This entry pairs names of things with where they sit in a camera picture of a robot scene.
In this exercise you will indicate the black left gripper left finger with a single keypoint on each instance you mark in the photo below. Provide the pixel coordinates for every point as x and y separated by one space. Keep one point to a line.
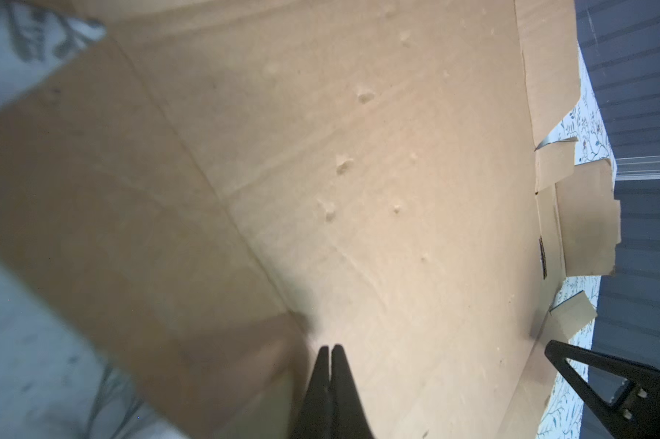
315 416

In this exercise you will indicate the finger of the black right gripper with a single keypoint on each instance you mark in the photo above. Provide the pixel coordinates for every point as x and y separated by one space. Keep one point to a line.
624 395

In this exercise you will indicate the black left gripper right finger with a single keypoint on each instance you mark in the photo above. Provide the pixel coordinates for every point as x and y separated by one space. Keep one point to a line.
348 419

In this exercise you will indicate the brown cardboard box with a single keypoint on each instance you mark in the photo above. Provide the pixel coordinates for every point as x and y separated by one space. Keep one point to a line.
219 188

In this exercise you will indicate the aluminium enclosure frame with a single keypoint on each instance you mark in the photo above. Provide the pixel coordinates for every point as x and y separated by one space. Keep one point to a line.
638 168

